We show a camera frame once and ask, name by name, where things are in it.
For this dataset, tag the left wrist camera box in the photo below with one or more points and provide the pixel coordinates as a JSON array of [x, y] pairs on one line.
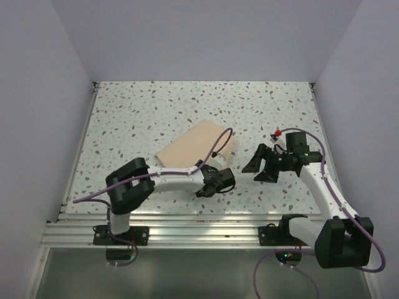
[[220, 161]]

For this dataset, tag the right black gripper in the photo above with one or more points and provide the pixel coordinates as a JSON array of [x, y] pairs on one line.
[[265, 152]]

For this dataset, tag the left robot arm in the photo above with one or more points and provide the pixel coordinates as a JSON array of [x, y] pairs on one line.
[[130, 185]]

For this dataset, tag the beige cloth mat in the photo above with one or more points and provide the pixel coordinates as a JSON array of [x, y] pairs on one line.
[[195, 144]]

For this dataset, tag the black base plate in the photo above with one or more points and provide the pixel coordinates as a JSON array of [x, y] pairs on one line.
[[271, 235], [137, 235]]

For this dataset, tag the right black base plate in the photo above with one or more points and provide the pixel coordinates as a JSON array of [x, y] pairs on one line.
[[271, 235]]

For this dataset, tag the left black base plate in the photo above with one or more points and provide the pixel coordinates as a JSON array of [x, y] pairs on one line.
[[137, 235]]

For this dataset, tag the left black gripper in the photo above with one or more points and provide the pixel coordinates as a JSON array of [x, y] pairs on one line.
[[199, 161]]

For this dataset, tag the aluminium frame rail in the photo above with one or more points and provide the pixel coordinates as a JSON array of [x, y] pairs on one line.
[[190, 231]]

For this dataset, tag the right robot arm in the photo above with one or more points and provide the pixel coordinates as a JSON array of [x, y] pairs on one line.
[[345, 238]]

